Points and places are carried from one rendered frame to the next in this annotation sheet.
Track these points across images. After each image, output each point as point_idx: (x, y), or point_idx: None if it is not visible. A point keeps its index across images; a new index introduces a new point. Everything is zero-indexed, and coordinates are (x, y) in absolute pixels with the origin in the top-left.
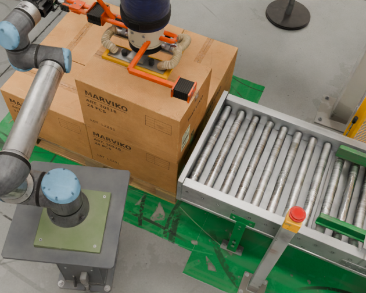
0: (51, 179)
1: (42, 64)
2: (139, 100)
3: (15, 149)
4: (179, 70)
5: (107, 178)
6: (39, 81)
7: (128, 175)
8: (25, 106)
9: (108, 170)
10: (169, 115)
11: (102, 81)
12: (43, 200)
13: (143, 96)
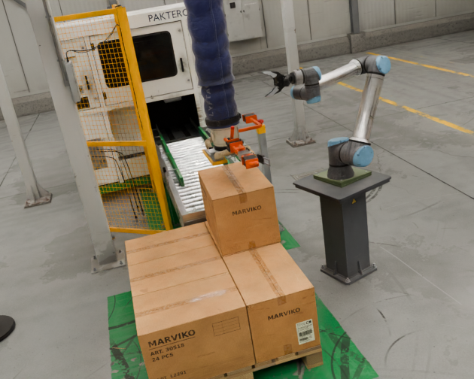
0: (341, 139)
1: None
2: (255, 169)
3: (350, 62)
4: (214, 174)
5: (307, 183)
6: None
7: (295, 181)
8: (333, 71)
9: (302, 185)
10: None
11: (260, 180)
12: None
13: (250, 170)
